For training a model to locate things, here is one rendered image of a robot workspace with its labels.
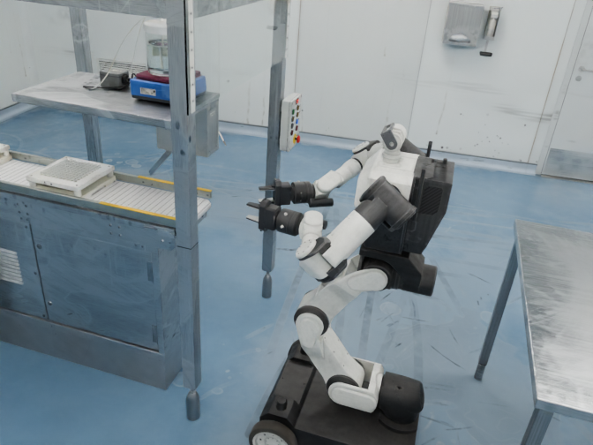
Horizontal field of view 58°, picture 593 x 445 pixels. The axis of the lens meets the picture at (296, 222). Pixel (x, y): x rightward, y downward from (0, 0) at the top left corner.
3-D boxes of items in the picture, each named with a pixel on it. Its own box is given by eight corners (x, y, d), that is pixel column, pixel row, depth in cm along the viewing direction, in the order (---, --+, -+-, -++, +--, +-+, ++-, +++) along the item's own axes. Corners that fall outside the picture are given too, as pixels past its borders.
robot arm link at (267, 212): (256, 204, 189) (286, 212, 185) (268, 193, 197) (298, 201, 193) (254, 235, 195) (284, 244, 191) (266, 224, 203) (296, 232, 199)
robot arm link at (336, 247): (329, 291, 160) (383, 238, 160) (301, 262, 156) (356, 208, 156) (319, 279, 171) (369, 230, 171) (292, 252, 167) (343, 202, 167)
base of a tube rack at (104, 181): (27, 192, 218) (26, 186, 217) (68, 170, 239) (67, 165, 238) (79, 203, 212) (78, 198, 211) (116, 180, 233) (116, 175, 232)
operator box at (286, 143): (298, 141, 288) (302, 94, 276) (288, 152, 274) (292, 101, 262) (288, 139, 290) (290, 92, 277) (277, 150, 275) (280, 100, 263)
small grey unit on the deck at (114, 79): (137, 86, 205) (135, 71, 202) (126, 91, 199) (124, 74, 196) (108, 82, 208) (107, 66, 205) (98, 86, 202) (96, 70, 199)
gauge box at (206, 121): (219, 148, 217) (219, 100, 208) (207, 157, 208) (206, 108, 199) (169, 139, 222) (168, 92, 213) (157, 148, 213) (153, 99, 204)
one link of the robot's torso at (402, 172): (439, 230, 205) (458, 142, 188) (431, 278, 176) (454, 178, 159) (362, 215, 211) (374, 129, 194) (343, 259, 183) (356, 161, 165)
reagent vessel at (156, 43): (197, 71, 197) (196, 16, 188) (177, 79, 184) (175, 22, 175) (160, 65, 201) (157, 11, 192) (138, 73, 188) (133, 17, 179)
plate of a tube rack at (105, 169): (26, 180, 216) (25, 176, 215) (66, 160, 236) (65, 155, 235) (78, 192, 210) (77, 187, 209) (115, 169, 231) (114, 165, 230)
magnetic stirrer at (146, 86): (208, 94, 204) (207, 69, 200) (181, 108, 186) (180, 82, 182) (161, 86, 209) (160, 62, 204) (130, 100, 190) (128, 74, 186)
